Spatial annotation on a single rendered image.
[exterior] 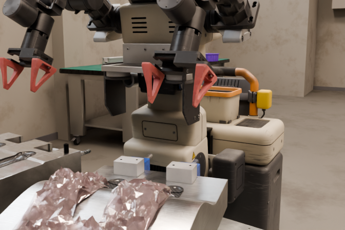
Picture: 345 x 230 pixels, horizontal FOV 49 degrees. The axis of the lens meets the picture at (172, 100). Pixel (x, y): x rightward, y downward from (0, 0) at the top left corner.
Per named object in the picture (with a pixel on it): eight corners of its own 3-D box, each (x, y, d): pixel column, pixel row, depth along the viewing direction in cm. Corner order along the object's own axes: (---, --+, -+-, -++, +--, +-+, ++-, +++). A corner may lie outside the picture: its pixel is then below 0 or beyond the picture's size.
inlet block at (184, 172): (185, 171, 83) (186, 147, 82) (208, 173, 81) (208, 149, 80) (166, 194, 70) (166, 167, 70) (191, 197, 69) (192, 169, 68)
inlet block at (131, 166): (140, 166, 86) (139, 143, 85) (160, 168, 84) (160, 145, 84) (114, 187, 74) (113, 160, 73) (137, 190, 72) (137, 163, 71)
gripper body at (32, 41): (33, 55, 90) (42, 27, 92) (5, 54, 95) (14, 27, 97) (52, 65, 96) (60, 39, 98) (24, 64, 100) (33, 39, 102)
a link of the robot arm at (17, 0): (68, -3, 99) (45, -2, 103) (37, -30, 90) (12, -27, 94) (55, 38, 96) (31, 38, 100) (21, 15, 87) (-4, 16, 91)
